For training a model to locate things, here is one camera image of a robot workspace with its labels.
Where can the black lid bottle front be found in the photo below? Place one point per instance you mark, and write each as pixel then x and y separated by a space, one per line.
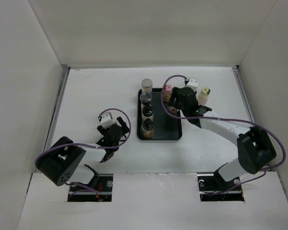
pixel 147 113

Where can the pink cap spice bottle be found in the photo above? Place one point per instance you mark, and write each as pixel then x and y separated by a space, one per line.
pixel 167 92

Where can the clear top pepper grinder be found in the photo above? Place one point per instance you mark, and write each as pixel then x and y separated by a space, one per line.
pixel 145 98

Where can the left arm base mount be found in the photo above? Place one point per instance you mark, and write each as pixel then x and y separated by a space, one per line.
pixel 97 189

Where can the yellow cap spice bottle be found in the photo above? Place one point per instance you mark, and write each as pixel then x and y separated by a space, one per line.
pixel 203 96

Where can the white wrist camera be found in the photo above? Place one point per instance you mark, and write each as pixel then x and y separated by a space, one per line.
pixel 106 120
pixel 191 83

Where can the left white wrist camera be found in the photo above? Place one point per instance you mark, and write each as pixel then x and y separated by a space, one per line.
pixel 106 120

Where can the white lid sauce jar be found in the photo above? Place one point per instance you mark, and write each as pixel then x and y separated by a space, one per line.
pixel 174 110

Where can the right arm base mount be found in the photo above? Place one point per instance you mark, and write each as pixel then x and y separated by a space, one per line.
pixel 212 189

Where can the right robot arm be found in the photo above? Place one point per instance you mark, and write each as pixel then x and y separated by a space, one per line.
pixel 255 149

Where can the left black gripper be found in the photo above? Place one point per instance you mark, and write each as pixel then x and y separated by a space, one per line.
pixel 125 130

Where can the black rectangular tray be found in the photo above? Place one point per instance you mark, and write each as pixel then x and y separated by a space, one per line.
pixel 166 128

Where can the black lid bottle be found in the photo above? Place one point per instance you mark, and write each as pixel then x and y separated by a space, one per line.
pixel 147 113
pixel 148 128

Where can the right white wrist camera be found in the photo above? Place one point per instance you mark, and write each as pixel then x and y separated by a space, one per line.
pixel 191 83

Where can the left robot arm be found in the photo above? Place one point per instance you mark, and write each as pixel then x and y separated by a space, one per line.
pixel 60 161

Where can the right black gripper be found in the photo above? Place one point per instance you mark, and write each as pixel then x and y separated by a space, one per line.
pixel 174 95

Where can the silver lid grain bottle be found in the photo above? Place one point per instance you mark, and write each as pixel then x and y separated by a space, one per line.
pixel 147 86

